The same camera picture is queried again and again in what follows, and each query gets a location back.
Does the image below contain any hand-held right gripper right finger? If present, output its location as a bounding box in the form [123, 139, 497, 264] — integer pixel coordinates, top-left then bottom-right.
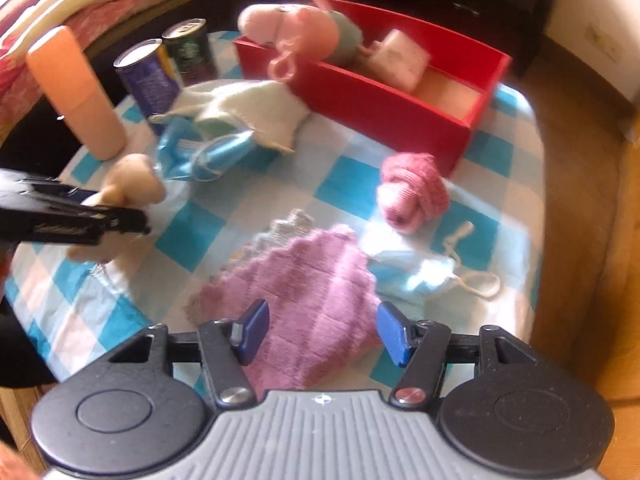
[376, 301, 538, 408]

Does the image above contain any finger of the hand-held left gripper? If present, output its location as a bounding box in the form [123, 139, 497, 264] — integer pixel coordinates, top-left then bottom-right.
[0, 204, 152, 248]
[0, 169, 101, 207]

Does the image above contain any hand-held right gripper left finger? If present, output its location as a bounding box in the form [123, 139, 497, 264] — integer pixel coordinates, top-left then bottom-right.
[107, 299, 271, 409]

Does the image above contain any beige plush toy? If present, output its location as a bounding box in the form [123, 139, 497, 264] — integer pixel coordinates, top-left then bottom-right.
[65, 154, 167, 263]

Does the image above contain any blue face mask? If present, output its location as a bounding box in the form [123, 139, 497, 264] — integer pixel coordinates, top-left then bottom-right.
[155, 120, 257, 184]
[367, 220, 501, 311]

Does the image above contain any white knit cloth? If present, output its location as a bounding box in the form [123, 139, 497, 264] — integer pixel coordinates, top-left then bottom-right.
[149, 80, 314, 154]

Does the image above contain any red box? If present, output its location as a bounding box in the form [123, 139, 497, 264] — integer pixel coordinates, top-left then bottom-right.
[234, 0, 513, 179]

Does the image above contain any peach plastic bottle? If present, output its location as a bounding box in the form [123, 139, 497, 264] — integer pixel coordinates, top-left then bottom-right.
[25, 25, 127, 161]

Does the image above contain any grey waffle cloth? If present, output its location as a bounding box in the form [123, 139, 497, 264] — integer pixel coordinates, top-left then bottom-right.
[227, 209, 314, 262]

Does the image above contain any blue drink can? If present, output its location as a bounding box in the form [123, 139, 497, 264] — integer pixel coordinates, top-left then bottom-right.
[113, 39, 184, 136]

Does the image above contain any blue checked tablecloth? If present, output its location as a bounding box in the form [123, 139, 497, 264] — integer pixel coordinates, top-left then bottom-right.
[4, 30, 547, 397]

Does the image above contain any bed with floral blanket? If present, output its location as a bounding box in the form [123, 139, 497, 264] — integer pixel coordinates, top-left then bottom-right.
[0, 0, 236, 111]

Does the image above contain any green drink can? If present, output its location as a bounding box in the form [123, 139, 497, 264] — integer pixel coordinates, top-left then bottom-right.
[161, 18, 221, 87]

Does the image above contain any pink pig plush toy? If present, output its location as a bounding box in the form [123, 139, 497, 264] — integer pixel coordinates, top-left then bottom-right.
[237, 0, 379, 81]

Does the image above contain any white cube block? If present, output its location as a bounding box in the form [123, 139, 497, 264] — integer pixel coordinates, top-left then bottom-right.
[372, 27, 432, 92]

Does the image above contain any wall socket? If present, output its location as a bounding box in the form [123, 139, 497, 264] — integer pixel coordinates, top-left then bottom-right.
[587, 22, 624, 57]

